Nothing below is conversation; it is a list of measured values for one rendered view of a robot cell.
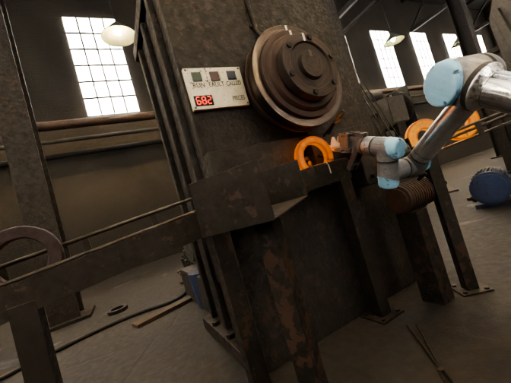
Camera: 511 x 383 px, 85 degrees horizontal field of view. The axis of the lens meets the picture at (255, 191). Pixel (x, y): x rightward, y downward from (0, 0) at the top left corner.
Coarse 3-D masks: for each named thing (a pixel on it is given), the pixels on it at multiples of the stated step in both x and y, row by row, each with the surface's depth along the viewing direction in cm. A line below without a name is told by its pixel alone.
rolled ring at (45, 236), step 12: (12, 228) 74; (24, 228) 75; (36, 228) 76; (0, 240) 73; (12, 240) 74; (36, 240) 76; (48, 240) 77; (48, 252) 77; (60, 252) 78; (48, 264) 76; (0, 276) 74
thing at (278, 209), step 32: (256, 160) 60; (192, 192) 69; (224, 192) 65; (256, 192) 61; (288, 192) 85; (224, 224) 66; (256, 224) 62; (288, 256) 77; (288, 288) 74; (288, 320) 74
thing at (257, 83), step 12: (264, 36) 118; (252, 60) 114; (252, 72) 113; (252, 84) 117; (264, 84) 114; (264, 96) 113; (264, 108) 118; (276, 108) 115; (336, 108) 129; (276, 120) 121; (288, 120) 116; (300, 120) 119; (312, 120) 122; (324, 120) 125
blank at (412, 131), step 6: (420, 120) 125; (426, 120) 125; (432, 120) 124; (414, 126) 125; (420, 126) 125; (426, 126) 125; (408, 132) 126; (414, 132) 125; (408, 138) 126; (414, 138) 125; (414, 144) 125
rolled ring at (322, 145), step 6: (306, 138) 122; (312, 138) 123; (318, 138) 124; (300, 144) 120; (306, 144) 121; (312, 144) 125; (318, 144) 124; (324, 144) 124; (294, 150) 122; (300, 150) 120; (324, 150) 125; (330, 150) 125; (294, 156) 121; (300, 156) 119; (324, 156) 126; (330, 156) 125; (300, 162) 119; (324, 162) 126; (300, 168) 120
